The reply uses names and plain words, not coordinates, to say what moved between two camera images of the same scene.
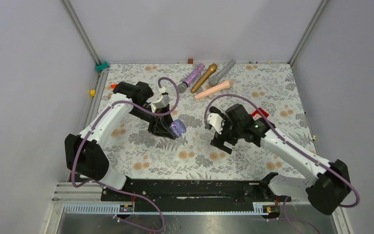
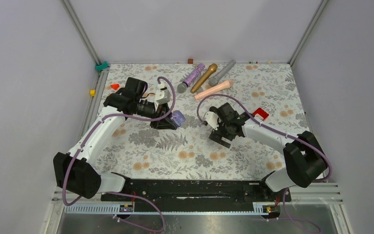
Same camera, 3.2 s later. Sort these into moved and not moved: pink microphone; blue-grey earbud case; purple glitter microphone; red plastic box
Moved: blue-grey earbud case
Not moved: pink microphone; purple glitter microphone; red plastic box
